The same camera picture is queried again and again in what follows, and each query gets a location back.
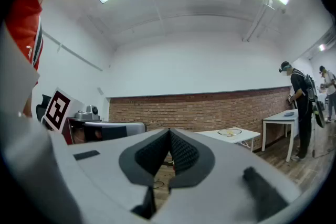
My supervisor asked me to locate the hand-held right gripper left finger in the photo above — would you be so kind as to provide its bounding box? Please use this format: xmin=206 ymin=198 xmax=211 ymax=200
xmin=49 ymin=127 xmax=171 ymax=220

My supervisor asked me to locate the black office chair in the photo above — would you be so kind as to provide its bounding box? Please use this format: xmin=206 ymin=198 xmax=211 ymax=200
xmin=36 ymin=94 xmax=53 ymax=122

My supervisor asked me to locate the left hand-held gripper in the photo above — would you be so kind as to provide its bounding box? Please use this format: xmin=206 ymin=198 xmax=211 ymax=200
xmin=41 ymin=88 xmax=147 ymax=145

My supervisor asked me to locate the white wall conduit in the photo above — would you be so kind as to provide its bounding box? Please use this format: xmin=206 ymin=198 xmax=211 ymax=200
xmin=41 ymin=30 xmax=103 ymax=72

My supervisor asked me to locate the person's red shirt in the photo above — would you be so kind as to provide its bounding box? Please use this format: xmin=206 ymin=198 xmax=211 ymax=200
xmin=4 ymin=0 xmax=44 ymax=89

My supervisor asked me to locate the black bag with green stripe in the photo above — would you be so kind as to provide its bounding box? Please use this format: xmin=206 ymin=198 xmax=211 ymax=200
xmin=304 ymin=74 xmax=326 ymax=129

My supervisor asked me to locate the person's left forearm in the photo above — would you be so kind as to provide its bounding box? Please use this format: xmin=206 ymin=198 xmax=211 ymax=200
xmin=23 ymin=88 xmax=34 ymax=118

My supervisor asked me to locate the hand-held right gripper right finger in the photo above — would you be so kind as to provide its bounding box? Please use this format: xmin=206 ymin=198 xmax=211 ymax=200
xmin=154 ymin=127 xmax=303 ymax=224

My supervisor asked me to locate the white table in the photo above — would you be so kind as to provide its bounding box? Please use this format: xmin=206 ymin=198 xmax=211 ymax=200
xmin=261 ymin=109 xmax=300 ymax=163
xmin=195 ymin=127 xmax=261 ymax=153

